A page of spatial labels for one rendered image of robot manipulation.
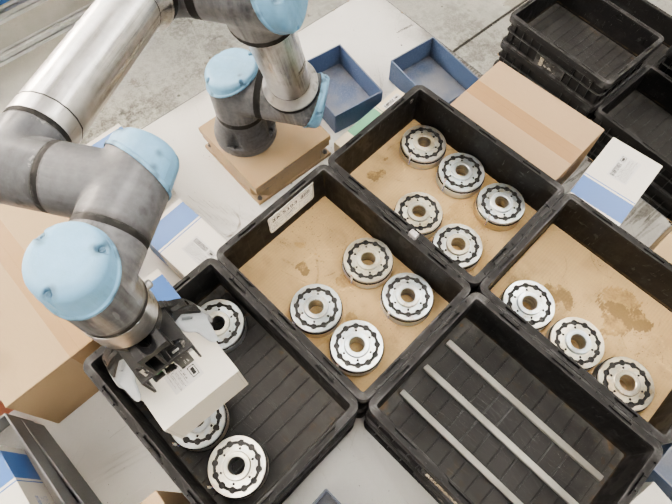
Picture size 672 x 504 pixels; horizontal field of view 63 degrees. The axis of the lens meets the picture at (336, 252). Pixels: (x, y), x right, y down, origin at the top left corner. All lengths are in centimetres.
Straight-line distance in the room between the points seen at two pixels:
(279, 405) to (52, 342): 43
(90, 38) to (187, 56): 202
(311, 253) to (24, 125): 67
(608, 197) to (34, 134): 106
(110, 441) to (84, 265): 80
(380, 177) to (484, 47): 161
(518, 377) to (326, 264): 44
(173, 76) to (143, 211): 214
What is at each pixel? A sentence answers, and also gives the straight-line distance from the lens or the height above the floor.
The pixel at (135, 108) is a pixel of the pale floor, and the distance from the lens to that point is 259.
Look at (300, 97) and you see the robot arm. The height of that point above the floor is 102.
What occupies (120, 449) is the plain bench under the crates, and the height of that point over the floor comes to 70.
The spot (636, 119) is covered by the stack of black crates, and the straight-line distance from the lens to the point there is 217.
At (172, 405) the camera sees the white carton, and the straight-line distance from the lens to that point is 78.
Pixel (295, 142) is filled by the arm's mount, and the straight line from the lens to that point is 136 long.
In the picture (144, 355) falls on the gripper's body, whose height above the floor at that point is 130.
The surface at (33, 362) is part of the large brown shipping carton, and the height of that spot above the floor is 90.
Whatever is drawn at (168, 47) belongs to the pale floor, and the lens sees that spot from 279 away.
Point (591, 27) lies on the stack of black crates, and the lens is 223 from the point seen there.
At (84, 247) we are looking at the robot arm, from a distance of 50.
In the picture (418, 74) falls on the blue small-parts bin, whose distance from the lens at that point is 162.
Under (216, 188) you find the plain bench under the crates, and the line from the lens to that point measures 141.
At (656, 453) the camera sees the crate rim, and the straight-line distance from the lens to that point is 108.
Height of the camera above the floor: 187
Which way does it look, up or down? 65 degrees down
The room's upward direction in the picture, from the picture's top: straight up
